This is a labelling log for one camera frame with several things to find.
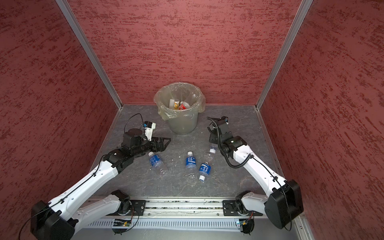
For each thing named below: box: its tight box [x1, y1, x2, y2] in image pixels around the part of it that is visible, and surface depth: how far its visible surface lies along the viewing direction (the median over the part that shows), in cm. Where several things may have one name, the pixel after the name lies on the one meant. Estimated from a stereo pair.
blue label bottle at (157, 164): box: [148, 151, 168, 175], surface depth 87 cm
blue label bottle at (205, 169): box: [198, 161, 212, 182], surface depth 84 cm
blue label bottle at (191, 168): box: [185, 151, 198, 180], surface depth 87 cm
